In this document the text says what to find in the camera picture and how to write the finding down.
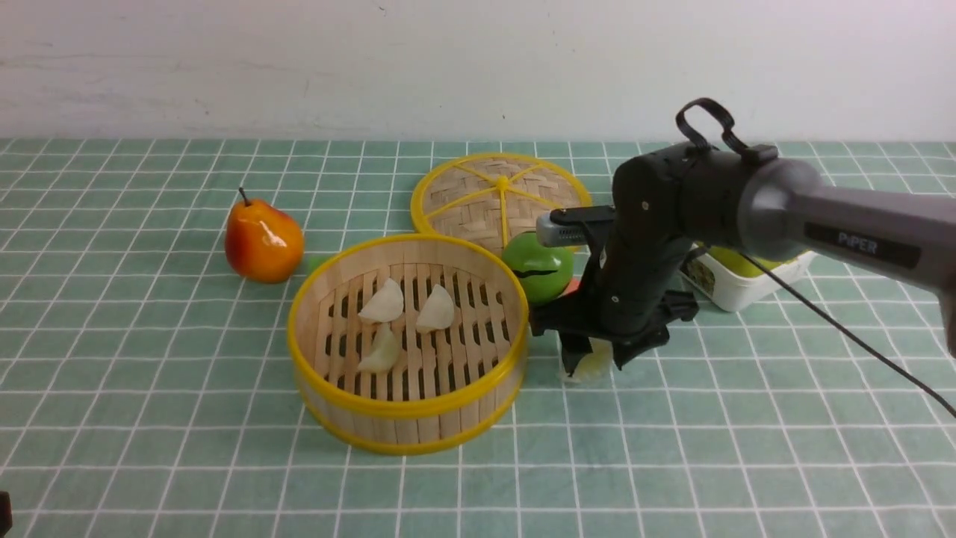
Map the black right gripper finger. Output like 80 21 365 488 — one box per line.
560 333 593 376
612 340 650 371

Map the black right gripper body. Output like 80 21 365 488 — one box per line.
529 229 699 350

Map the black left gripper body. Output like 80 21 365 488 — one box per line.
0 492 13 538

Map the translucent greenish dumpling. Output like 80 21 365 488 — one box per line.
559 339 614 384

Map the white dumpling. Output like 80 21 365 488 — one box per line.
358 278 404 324
415 285 456 333

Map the pale dumpling bottom edge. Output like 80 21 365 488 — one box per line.
356 321 402 374

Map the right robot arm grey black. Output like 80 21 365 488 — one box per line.
529 143 955 373

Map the bamboo steamer tray yellow rim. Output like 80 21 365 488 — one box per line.
287 234 530 455

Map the woven bamboo steamer lid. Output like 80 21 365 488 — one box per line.
411 152 593 255

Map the small green block behind steamer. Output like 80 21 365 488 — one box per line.
306 255 332 273

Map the orange foam cube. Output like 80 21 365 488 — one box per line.
561 278 580 295

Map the green toy ball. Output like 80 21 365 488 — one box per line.
501 232 574 304

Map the green lidded white plastic box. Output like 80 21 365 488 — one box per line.
679 244 784 312

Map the green checkered tablecloth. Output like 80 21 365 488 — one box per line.
1 139 955 537

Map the orange red toy pear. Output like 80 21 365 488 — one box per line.
224 187 306 285

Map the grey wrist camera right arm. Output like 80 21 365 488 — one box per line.
536 205 615 252

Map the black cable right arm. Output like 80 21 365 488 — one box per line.
739 254 956 419

